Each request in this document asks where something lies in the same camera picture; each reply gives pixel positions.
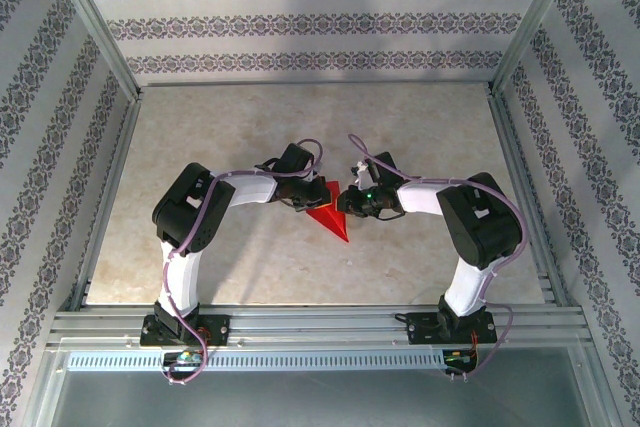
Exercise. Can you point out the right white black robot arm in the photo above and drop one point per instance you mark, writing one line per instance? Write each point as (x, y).
(470, 282)

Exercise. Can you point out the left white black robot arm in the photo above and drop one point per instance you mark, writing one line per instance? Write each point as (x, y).
(182, 277)

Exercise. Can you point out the grey metal panel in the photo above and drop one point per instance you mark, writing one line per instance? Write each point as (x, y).
(320, 402)

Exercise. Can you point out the aluminium table edge rail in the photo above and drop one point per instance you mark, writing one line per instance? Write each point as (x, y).
(107, 197)
(315, 83)
(527, 197)

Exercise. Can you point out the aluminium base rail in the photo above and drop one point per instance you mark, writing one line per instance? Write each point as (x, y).
(320, 327)

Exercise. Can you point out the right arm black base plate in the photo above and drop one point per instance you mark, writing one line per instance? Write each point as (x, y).
(425, 329)

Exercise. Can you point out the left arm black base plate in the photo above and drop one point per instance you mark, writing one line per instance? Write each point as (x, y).
(217, 329)

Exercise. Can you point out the aluminium frame post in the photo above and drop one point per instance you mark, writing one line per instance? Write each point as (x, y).
(595, 387)
(535, 22)
(93, 22)
(44, 387)

